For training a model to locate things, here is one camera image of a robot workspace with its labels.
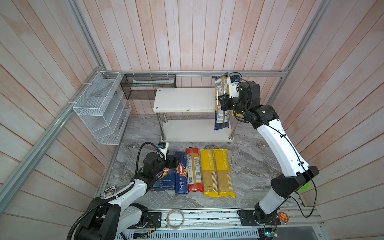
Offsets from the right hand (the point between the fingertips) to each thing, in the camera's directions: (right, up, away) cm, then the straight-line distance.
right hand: (220, 96), depth 71 cm
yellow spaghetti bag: (-3, -46, +15) cm, 48 cm away
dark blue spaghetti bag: (+1, -10, +1) cm, 10 cm away
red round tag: (+33, -61, +4) cm, 69 cm away
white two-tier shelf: (-15, 0, +11) cm, 18 cm away
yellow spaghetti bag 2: (+5, -46, +13) cm, 48 cm away
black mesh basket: (-47, +14, +32) cm, 59 cm away
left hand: (-23, -31, +14) cm, 41 cm away
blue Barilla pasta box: (-28, -45, +9) cm, 54 cm away
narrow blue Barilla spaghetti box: (-20, -43, +15) cm, 50 cm away
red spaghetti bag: (-12, -43, +15) cm, 47 cm away
